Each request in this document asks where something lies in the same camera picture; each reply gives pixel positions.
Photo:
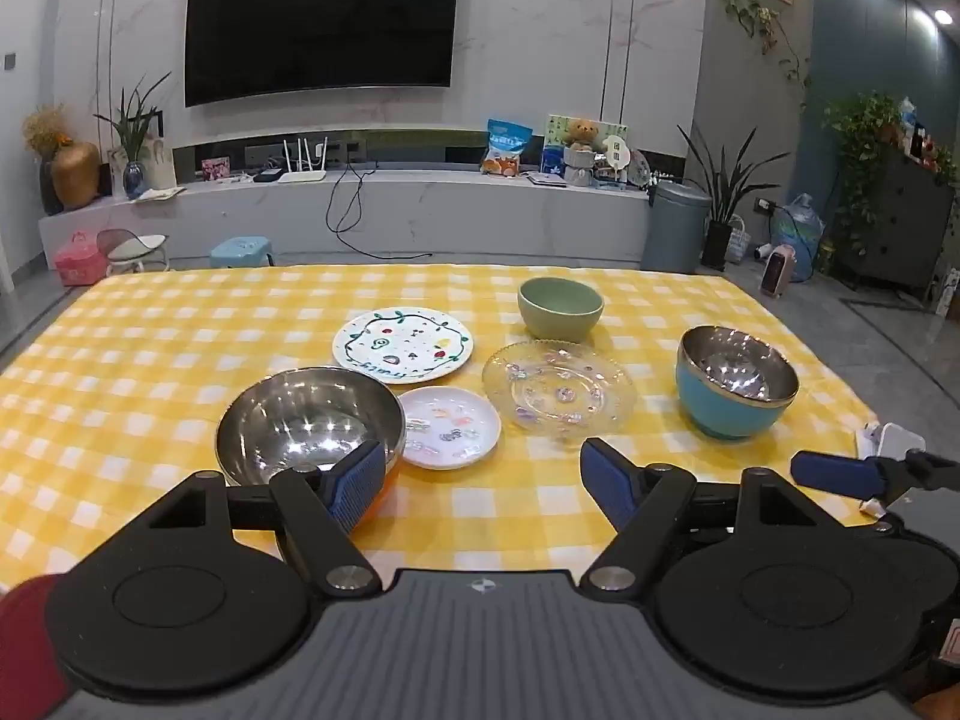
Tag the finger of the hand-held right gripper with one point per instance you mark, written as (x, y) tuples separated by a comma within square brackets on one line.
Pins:
[(834, 472)]

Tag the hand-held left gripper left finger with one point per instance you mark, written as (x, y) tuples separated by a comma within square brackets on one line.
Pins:
[(358, 487)]

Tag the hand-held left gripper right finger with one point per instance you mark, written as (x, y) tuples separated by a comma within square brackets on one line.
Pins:
[(606, 484)]

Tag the orange steel bowl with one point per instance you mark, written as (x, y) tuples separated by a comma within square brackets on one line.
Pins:
[(300, 420)]

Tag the clear glass plate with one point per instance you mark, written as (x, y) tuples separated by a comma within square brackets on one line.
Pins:
[(559, 390)]

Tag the small white plate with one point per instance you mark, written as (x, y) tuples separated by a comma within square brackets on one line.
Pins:
[(450, 427)]

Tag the blue steel bowl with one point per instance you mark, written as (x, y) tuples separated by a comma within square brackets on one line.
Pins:
[(731, 409)]

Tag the white painted plate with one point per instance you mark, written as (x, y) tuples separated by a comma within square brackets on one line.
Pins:
[(405, 345)]

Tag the green ceramic bowl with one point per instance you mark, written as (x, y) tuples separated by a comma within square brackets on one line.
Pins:
[(559, 307)]

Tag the white phone stand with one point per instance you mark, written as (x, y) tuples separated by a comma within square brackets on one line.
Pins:
[(896, 439)]

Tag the pink space heater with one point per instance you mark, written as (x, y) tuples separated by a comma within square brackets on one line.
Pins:
[(778, 274)]

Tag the green can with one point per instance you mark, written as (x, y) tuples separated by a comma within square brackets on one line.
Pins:
[(826, 257)]

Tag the blue water jug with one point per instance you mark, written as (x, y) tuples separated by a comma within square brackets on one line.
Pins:
[(802, 232)]

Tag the yellow checked tablecloth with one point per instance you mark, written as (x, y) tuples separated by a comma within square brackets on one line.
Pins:
[(150, 360)]

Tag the white woven basket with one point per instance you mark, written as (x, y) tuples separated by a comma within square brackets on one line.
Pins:
[(739, 244)]

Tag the dark grey cabinet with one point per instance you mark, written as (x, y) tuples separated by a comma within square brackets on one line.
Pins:
[(900, 225)]

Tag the grey trash can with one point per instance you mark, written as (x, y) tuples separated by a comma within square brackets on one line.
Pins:
[(675, 229)]

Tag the light blue plastic stool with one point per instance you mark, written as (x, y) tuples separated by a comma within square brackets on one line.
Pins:
[(240, 251)]

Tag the white marble television console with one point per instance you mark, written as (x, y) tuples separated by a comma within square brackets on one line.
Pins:
[(450, 217)]

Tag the potted long-leaf plant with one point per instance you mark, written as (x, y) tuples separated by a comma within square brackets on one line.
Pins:
[(724, 187)]

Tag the round patterned hand fan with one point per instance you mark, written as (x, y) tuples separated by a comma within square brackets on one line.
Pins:
[(640, 169)]

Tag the white router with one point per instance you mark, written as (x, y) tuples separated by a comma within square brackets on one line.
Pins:
[(304, 174)]

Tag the small black box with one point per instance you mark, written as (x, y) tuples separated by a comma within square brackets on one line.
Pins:
[(266, 177)]

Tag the blue packet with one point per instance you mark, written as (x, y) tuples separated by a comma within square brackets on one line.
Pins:
[(553, 161)]

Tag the small white baby seat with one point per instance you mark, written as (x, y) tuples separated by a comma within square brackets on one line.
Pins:
[(135, 247)]

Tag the white paddle sign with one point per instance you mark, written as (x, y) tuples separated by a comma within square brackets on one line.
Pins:
[(620, 154)]

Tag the green ivy plant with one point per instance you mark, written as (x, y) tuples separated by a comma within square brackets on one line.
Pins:
[(862, 135)]

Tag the brown teddy bear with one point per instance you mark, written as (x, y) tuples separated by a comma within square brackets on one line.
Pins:
[(581, 142)]

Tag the pink photo card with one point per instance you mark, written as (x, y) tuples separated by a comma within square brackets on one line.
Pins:
[(216, 169)]

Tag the blue snack bag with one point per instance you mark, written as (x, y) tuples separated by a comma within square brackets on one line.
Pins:
[(508, 146)]

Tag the open book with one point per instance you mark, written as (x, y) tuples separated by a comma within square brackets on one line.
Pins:
[(161, 193)]

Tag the green picture board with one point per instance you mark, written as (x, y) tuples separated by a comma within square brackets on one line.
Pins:
[(556, 131)]

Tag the pink plastic box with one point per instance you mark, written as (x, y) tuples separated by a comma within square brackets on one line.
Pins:
[(79, 262)]

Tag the person's red clothing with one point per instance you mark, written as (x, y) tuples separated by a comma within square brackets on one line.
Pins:
[(22, 637)]

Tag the plant in blue glass vase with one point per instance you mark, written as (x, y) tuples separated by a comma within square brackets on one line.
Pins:
[(135, 172)]

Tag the gold vase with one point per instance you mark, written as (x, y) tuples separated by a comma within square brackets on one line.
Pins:
[(75, 176)]

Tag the hanging green vine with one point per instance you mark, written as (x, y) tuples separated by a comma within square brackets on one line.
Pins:
[(761, 22)]

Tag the dried flowers in dark vase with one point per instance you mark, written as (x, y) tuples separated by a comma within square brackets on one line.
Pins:
[(46, 131)]

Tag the wall socket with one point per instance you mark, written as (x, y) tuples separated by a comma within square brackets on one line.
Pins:
[(765, 205)]

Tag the black wall television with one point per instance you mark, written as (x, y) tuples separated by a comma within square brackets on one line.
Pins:
[(322, 15)]

